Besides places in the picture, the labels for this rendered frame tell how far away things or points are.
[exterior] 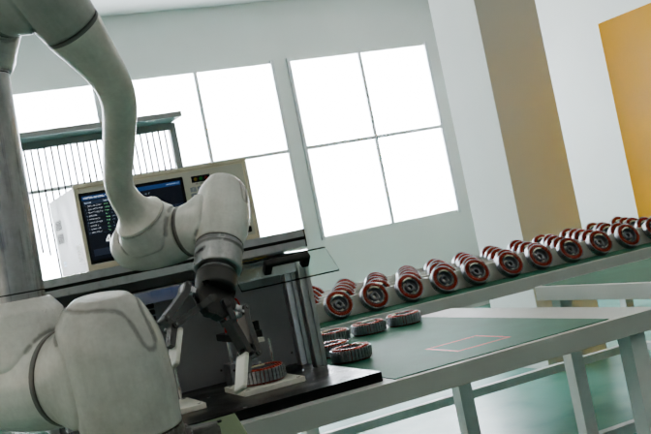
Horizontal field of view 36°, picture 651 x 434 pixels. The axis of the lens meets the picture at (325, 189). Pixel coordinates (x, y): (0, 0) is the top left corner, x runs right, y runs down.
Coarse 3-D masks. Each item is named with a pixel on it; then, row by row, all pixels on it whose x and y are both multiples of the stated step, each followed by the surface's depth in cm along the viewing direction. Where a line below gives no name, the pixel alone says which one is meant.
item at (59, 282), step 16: (256, 240) 247; (272, 240) 249; (288, 240) 251; (304, 240) 253; (256, 256) 247; (96, 272) 231; (112, 272) 232; (128, 272) 234; (144, 272) 235; (160, 272) 237; (176, 272) 238; (48, 288) 226; (64, 288) 227; (80, 288) 229; (96, 288) 230
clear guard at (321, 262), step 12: (288, 252) 248; (300, 252) 230; (312, 252) 231; (324, 252) 231; (252, 264) 224; (288, 264) 226; (312, 264) 227; (324, 264) 228; (336, 264) 228; (240, 276) 221; (252, 276) 221; (264, 276) 222; (276, 276) 223; (288, 276) 223; (300, 276) 224; (312, 276) 225; (240, 288) 218; (252, 288) 219
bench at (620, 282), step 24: (624, 264) 370; (648, 264) 353; (552, 288) 347; (576, 288) 335; (600, 288) 324; (624, 288) 314; (648, 288) 304; (576, 360) 351; (576, 384) 350; (576, 408) 352; (600, 432) 354; (624, 432) 356
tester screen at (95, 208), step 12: (144, 192) 240; (156, 192) 241; (168, 192) 243; (180, 192) 244; (84, 204) 234; (96, 204) 235; (108, 204) 236; (84, 216) 234; (96, 216) 235; (108, 216) 236; (96, 228) 235; (108, 228) 236; (96, 240) 234
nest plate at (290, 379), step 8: (288, 376) 234; (296, 376) 232; (304, 376) 230; (264, 384) 229; (272, 384) 227; (280, 384) 227; (288, 384) 228; (232, 392) 232; (240, 392) 226; (248, 392) 224; (256, 392) 225
